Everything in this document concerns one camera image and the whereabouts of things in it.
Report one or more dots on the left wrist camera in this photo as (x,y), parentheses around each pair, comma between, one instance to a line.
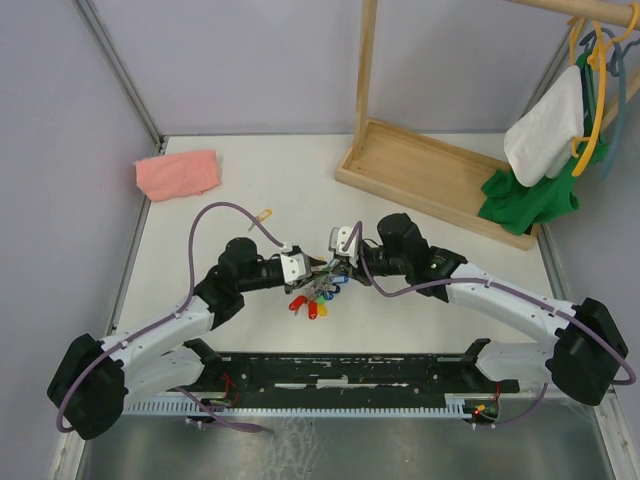
(294,263)

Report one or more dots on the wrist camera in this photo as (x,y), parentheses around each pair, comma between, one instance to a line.
(294,263)
(344,245)

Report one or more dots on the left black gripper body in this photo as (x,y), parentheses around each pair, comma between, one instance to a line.
(293,284)

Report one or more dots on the metal key organizer with keys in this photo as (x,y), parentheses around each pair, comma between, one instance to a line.
(324,285)

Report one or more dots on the yellow hanger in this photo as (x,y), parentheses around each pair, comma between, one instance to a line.
(592,95)

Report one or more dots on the key with yellow tag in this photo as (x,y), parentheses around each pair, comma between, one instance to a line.
(259,218)

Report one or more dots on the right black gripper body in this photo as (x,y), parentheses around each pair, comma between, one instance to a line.
(359,272)

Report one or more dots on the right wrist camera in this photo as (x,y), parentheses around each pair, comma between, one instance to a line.
(344,245)

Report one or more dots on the white towel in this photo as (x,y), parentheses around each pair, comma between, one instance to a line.
(538,144)

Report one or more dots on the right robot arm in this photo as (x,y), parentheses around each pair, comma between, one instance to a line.
(576,347)

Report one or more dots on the wooden clothes rack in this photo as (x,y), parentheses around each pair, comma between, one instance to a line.
(443,180)

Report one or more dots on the green garment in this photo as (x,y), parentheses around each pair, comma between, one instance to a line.
(516,208)

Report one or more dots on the pink folded cloth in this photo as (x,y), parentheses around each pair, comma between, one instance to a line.
(179,175)

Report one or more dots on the white cable duct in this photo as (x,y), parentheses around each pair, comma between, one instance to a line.
(456,406)

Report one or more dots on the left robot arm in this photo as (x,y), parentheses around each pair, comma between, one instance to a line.
(98,378)

